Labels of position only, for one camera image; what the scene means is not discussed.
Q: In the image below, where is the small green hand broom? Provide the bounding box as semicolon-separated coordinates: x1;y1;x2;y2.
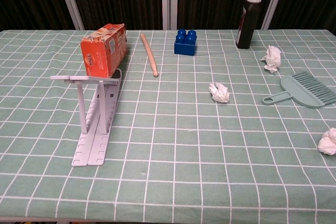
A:
261;71;334;109

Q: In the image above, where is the white metal bracket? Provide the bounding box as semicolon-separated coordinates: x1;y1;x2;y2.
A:
49;68;123;167

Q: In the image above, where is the wooden stick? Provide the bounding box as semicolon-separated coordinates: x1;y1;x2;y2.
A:
140;32;160;78

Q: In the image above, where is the blue toy building block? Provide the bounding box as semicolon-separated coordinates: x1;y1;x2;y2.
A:
174;28;197;56

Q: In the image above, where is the green checked tablecloth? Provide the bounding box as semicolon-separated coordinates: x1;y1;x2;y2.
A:
0;29;336;224

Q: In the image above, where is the orange cardboard box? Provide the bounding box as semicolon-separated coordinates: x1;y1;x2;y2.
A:
80;23;129;79

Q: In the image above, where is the dark bottle with white cap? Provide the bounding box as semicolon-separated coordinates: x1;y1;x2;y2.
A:
235;0;264;50

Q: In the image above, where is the white partition frame post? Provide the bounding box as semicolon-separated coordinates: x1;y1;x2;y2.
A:
261;0;289;30
54;0;85;30

